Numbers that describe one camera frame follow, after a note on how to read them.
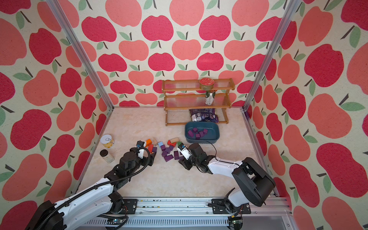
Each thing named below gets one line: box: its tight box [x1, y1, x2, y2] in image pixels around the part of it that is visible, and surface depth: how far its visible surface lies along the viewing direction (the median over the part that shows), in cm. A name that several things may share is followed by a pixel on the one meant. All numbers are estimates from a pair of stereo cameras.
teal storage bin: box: [184, 121, 220, 144], surface depth 106 cm
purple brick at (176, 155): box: [173, 150, 180, 161], surface depth 95 cm
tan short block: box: [168, 137, 180, 144], surface depth 101 cm
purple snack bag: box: [189, 108, 219, 123], surface depth 109 cm
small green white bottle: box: [205, 90, 216, 106], surface depth 98 cm
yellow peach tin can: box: [100, 134, 115, 149], surface depth 97 cm
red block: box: [167, 139, 177, 148], surface depth 100 cm
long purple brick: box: [163, 154, 174, 162], surface depth 95 cm
